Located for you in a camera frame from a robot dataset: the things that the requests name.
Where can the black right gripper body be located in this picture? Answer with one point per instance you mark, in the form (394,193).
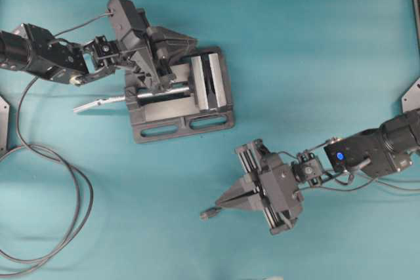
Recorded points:
(274,182)

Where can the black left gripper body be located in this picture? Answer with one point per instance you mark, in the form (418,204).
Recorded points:
(130,26)

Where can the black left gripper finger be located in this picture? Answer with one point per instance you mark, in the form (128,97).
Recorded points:
(165,74)
(163,38)

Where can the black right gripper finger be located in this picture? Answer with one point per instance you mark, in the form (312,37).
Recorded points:
(241,186)
(247,201)

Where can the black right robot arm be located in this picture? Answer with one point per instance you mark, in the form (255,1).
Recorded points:
(376,152)

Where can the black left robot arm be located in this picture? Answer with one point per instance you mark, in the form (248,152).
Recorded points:
(37,51)

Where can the black metal bench vise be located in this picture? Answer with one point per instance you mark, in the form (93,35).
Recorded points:
(199,99)

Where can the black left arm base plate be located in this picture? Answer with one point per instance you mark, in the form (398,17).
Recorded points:
(4,125)

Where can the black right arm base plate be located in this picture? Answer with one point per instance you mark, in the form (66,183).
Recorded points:
(411,99)

